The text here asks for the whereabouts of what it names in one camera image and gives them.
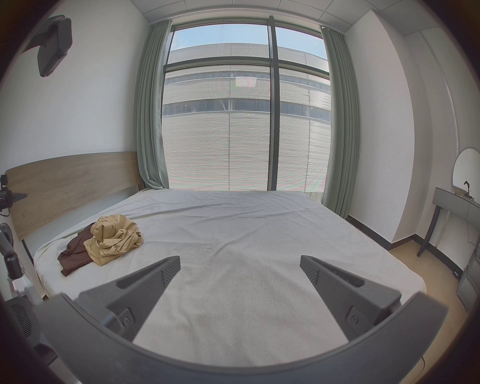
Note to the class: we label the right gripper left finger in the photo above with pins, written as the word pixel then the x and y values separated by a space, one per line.
pixel 138 292

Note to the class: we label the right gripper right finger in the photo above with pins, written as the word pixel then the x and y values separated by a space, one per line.
pixel 337 290

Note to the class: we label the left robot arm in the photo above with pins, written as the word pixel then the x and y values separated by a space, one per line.
pixel 9 258

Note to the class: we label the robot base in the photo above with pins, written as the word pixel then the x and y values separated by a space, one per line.
pixel 22 318

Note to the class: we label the bed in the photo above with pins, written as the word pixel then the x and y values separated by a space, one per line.
pixel 240 240

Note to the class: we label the tan garment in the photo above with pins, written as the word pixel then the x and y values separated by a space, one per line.
pixel 114 240

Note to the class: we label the dark brown garment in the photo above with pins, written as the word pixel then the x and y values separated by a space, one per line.
pixel 75 255

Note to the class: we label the grey dressing table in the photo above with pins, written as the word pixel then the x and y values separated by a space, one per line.
pixel 455 204

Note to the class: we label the grey-green curtain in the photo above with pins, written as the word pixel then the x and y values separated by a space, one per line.
pixel 339 131
pixel 150 112

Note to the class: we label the window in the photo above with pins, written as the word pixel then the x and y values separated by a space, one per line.
pixel 240 123

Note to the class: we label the round wall mirror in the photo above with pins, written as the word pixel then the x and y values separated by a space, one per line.
pixel 467 168

